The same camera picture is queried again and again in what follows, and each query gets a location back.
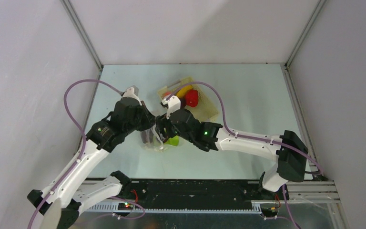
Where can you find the clear dotted zip bag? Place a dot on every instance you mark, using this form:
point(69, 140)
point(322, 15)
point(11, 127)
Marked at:
point(153, 140)

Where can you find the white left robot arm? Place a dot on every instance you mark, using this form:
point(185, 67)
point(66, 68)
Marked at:
point(62, 202)

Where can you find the orange peach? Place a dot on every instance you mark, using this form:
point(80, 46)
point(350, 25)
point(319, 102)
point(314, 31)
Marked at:
point(166, 94)

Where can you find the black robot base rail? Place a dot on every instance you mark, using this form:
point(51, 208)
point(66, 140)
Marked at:
point(195, 194)

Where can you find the pale yellow perforated basket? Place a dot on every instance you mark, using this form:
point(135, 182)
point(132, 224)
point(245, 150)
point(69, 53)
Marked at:
point(204, 111)

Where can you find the red bell pepper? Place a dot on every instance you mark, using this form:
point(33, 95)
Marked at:
point(192, 98)

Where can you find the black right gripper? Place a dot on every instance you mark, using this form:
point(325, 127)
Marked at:
point(163, 125)

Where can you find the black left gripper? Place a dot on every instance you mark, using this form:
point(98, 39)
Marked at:
point(149, 122)

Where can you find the aluminium frame rail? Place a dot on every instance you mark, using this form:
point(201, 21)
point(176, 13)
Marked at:
point(319, 190)

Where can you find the yellow banana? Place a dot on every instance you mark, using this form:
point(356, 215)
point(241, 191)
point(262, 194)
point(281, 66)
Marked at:
point(182, 92)

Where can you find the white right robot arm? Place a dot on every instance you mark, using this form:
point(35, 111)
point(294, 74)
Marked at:
point(286, 151)

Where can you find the green leaf vegetable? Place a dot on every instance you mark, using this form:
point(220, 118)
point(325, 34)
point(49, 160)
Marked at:
point(174, 141)

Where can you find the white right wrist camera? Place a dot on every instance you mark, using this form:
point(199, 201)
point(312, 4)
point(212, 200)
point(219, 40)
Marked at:
point(172, 103)

